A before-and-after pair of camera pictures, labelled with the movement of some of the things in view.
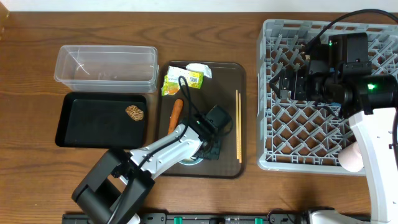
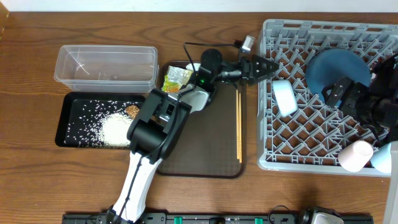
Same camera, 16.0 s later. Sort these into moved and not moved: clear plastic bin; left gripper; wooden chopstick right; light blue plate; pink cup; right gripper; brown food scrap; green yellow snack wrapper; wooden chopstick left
Moved: right gripper; light blue plate; left gripper
Not moved: brown food scrap; green yellow snack wrapper; wooden chopstick left; pink cup; clear plastic bin; wooden chopstick right
